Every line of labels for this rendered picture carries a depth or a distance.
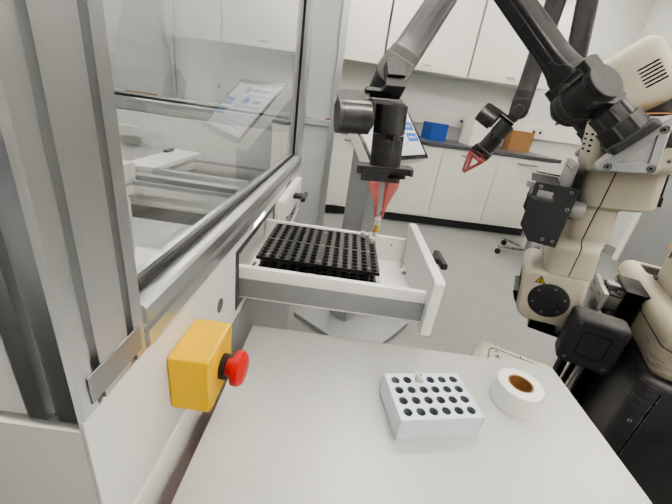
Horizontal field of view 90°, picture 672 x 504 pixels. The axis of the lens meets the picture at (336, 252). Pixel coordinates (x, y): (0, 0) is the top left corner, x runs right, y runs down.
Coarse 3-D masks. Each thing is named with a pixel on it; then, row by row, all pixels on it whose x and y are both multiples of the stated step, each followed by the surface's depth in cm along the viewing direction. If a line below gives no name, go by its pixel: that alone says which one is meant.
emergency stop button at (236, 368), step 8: (240, 352) 38; (232, 360) 37; (240, 360) 37; (248, 360) 39; (232, 368) 37; (240, 368) 37; (232, 376) 37; (240, 376) 37; (232, 384) 37; (240, 384) 38
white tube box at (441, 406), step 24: (384, 384) 51; (408, 384) 50; (432, 384) 51; (456, 384) 52; (408, 408) 47; (432, 408) 47; (456, 408) 48; (408, 432) 46; (432, 432) 46; (456, 432) 47
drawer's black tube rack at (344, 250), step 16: (272, 240) 68; (288, 240) 68; (304, 240) 69; (320, 240) 70; (336, 240) 72; (352, 240) 73; (256, 256) 60; (272, 256) 61; (288, 256) 61; (304, 256) 62; (320, 256) 63; (336, 256) 65; (352, 256) 65; (304, 272) 63; (320, 272) 63; (336, 272) 64; (352, 272) 65; (368, 272) 60
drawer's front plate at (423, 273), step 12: (408, 228) 80; (408, 240) 78; (420, 240) 70; (408, 252) 76; (420, 252) 65; (408, 264) 74; (420, 264) 64; (432, 264) 60; (408, 276) 73; (420, 276) 63; (432, 276) 56; (420, 288) 62; (432, 288) 55; (432, 300) 55; (432, 312) 56; (420, 324) 58; (432, 324) 57
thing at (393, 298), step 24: (264, 240) 81; (384, 240) 79; (240, 264) 57; (384, 264) 79; (240, 288) 58; (264, 288) 58; (288, 288) 58; (312, 288) 57; (336, 288) 57; (360, 288) 57; (384, 288) 57; (408, 288) 58; (360, 312) 59; (384, 312) 58; (408, 312) 58
